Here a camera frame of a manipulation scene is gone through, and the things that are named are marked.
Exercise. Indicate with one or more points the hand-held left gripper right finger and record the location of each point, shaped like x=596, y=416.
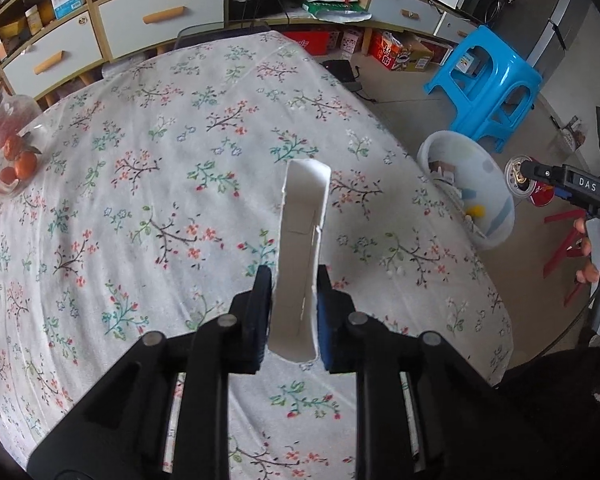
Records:
x=325, y=330

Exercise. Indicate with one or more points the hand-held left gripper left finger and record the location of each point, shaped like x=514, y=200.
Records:
x=260, y=310

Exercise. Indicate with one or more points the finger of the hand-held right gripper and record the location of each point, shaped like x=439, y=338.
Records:
x=545, y=172

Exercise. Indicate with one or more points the red metal can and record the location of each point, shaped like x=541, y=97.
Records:
x=542, y=196

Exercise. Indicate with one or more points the small white blue cardboard box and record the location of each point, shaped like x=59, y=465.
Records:
x=297, y=260

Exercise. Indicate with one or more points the white plastic basin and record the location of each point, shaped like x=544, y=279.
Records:
x=497, y=220

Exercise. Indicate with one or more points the yellow snack packet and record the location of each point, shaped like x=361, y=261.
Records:
x=476, y=210

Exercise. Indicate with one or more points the person's right hand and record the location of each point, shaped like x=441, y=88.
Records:
x=586, y=275

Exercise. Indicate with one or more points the dark blue box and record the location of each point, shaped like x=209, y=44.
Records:
x=468, y=194

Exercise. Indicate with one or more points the blue plastic stool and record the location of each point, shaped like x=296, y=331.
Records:
x=485, y=45

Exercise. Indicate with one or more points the grey metal cabinet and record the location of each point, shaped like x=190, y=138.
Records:
x=565, y=15

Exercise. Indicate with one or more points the floral tablecloth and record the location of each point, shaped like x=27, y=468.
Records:
x=130, y=210

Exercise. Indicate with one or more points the black appliance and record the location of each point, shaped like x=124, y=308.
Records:
x=485, y=2

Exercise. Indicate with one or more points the printed cardboard box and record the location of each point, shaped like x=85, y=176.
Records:
x=395, y=52

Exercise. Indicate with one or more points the person's dark clothing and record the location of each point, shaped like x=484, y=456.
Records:
x=570, y=410

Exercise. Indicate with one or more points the black device with stand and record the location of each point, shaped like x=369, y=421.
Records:
x=340, y=70

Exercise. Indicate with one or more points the pink storage basket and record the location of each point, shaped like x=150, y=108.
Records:
x=335, y=41
x=351, y=41

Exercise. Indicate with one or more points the red cardboard box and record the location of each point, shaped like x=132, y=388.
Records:
x=312, y=42

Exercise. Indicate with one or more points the green white bag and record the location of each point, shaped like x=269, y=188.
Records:
x=330, y=9

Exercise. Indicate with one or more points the orange fruit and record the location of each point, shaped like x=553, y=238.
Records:
x=26, y=165
x=7, y=176
x=12, y=146

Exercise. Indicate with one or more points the glass bowl of oranges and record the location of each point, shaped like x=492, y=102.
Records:
x=22, y=110

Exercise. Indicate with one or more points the red plastic frame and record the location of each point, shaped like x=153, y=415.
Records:
x=562, y=247

